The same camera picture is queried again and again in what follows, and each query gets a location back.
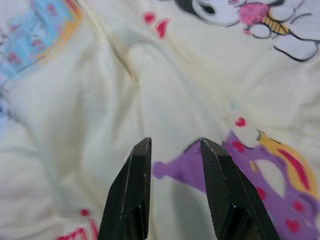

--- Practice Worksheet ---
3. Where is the cream cartoon print duvet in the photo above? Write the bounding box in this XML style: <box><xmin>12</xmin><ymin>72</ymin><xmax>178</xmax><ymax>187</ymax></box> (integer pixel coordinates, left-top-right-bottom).
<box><xmin>0</xmin><ymin>0</ymin><xmax>320</xmax><ymax>240</ymax></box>

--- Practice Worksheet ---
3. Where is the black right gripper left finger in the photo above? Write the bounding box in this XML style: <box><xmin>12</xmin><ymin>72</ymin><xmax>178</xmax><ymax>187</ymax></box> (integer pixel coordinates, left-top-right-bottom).
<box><xmin>98</xmin><ymin>137</ymin><xmax>153</xmax><ymax>240</ymax></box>

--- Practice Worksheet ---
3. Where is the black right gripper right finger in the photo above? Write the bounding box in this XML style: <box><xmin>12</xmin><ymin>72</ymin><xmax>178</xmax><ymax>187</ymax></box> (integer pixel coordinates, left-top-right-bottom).
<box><xmin>199</xmin><ymin>137</ymin><xmax>281</xmax><ymax>240</ymax></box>

